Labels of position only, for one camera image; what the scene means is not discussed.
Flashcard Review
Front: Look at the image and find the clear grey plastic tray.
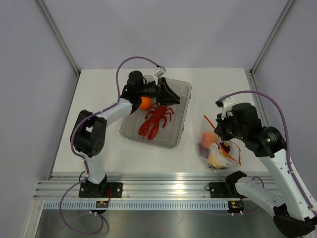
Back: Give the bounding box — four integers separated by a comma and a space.
120, 78, 192, 148

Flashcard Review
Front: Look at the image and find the peach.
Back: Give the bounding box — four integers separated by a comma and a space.
201, 131, 217, 149

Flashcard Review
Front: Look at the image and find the aluminium mounting rail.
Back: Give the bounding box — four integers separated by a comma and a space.
33, 172, 228, 201

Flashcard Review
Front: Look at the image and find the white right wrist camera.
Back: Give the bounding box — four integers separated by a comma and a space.
216, 97, 236, 120

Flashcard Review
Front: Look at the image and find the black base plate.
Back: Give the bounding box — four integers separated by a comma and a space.
78, 181, 123, 198
205, 182, 241, 198

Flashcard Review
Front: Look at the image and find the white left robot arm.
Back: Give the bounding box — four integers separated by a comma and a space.
70, 70, 180, 198

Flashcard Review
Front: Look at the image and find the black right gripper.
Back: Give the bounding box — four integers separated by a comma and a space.
216, 110, 247, 141

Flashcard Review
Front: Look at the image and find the left aluminium frame post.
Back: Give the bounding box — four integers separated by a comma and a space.
35, 0, 81, 79

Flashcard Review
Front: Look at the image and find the orange fruit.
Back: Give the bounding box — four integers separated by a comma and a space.
139, 97, 152, 111

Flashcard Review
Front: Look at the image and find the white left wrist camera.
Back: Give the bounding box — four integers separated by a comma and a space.
153, 65, 166, 85

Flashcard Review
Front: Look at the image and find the yellow lemon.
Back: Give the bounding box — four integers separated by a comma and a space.
208, 154, 228, 169

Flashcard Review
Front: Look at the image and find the aluminium frame post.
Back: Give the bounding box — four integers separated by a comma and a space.
35, 0, 81, 79
250, 0, 297, 76

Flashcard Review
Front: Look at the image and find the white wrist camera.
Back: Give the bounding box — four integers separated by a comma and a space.
153, 65, 166, 85
216, 97, 236, 120

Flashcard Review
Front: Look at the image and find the red plastic lobster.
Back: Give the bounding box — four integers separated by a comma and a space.
138, 103, 174, 140

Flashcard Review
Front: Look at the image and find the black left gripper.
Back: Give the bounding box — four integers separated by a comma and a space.
137, 77, 180, 106

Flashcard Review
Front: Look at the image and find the white slotted cable duct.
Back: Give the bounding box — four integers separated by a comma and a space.
44, 200, 229, 211

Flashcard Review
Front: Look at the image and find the clear zip top bag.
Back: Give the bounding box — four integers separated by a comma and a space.
197, 116, 242, 173

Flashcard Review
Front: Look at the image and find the dark red passion fruit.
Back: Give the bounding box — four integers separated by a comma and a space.
220, 142, 230, 154

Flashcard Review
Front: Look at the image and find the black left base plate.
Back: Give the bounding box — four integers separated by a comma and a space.
78, 181, 123, 198

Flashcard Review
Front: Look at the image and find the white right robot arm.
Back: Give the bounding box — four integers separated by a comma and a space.
214, 102, 317, 238

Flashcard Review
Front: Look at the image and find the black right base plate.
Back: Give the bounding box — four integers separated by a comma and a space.
205, 182, 241, 198

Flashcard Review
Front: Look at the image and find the right aluminium frame post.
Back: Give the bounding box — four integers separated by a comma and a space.
250, 0, 297, 76

